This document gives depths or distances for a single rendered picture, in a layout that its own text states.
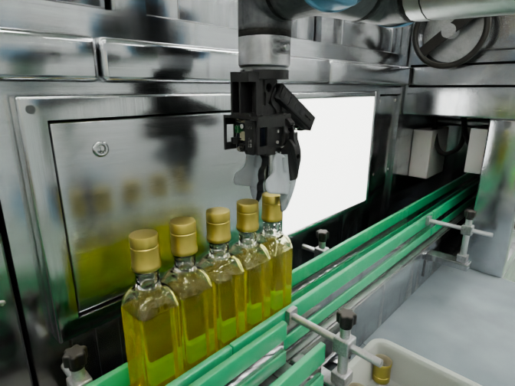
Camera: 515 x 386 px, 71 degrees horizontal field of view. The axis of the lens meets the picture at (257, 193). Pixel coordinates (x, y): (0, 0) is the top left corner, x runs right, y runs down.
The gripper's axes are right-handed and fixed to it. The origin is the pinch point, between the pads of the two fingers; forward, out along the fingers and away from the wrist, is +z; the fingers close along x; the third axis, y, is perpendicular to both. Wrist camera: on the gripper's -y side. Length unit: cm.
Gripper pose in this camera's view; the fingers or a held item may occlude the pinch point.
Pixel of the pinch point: (272, 198)
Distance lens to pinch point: 59.4
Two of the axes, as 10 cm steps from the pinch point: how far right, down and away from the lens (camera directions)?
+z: 0.0, 9.6, 2.8
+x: 7.2, 1.9, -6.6
